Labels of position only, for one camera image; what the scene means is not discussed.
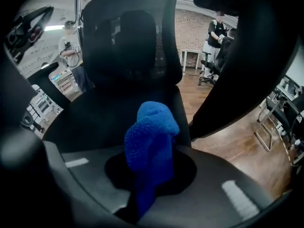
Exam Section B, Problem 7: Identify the blue fleece cloth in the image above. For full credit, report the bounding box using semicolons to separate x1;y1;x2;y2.
124;101;181;220

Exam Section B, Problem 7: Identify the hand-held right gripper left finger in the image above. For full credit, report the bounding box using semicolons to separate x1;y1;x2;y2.
44;141;131;228

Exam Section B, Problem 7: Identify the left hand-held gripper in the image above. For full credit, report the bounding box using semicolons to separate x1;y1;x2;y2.
4;6;54;65

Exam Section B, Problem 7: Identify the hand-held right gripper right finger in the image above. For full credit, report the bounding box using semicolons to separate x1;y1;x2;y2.
137;143;274;228

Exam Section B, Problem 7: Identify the black chair armrest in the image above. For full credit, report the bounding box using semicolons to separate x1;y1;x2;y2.
189;0;300;140
28;62;72;111

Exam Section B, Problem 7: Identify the black cantilever chair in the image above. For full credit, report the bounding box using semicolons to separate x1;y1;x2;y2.
255;89;304;152

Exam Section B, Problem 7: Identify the black office chair seat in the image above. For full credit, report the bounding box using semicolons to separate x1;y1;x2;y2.
43;84;192;153

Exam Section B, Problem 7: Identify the small white table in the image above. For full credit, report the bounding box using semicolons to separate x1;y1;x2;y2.
180;48;205;73

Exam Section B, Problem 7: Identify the black office chair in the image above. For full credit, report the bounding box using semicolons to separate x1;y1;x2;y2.
198;28;236;86
81;0;184;95

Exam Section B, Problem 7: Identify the black coat rack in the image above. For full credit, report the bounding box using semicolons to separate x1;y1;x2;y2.
66;0;94;66

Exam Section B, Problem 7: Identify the long ceiling light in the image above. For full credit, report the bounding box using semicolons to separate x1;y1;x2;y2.
44;25;65;32

